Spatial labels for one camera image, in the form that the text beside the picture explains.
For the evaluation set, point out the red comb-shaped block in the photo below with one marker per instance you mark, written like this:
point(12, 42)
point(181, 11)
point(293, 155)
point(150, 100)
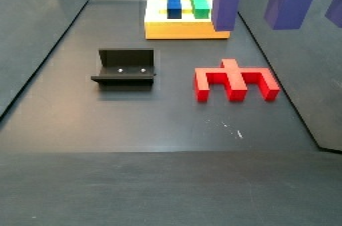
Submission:
point(236, 77)

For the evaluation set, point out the black angle bracket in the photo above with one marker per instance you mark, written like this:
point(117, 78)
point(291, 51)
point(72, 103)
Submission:
point(126, 66)

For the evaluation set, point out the blue block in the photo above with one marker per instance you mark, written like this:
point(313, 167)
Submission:
point(174, 9)

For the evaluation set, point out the green block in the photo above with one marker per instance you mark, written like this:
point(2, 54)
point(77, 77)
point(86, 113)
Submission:
point(201, 9)

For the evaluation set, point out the yellow white base board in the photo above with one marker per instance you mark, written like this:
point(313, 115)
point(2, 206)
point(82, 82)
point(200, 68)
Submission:
point(161, 28)

